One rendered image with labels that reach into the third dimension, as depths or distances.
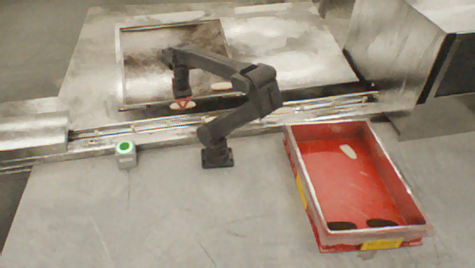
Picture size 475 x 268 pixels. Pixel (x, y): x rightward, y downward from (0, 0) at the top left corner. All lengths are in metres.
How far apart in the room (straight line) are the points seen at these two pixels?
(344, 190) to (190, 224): 0.54
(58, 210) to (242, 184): 0.62
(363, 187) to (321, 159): 0.17
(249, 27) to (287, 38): 0.19
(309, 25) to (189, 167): 1.00
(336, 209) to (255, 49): 0.83
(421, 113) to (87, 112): 1.31
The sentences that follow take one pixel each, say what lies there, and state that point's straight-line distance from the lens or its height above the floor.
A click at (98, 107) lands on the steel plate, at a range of 1.74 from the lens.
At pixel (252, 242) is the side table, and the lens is 1.27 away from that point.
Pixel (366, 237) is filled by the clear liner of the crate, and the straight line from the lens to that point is 1.25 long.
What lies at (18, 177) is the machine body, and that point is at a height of 0.77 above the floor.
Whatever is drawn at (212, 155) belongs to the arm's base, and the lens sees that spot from 1.40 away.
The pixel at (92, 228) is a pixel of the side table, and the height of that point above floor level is 0.82.
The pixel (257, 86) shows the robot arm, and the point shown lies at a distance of 1.02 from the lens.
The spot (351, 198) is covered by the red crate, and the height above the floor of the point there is 0.82.
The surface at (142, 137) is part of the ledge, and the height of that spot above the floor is 0.86.
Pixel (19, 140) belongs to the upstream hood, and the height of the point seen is 0.92.
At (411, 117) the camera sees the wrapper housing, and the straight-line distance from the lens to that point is 1.62.
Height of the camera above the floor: 1.92
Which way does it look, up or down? 39 degrees down
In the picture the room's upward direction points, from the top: straight up
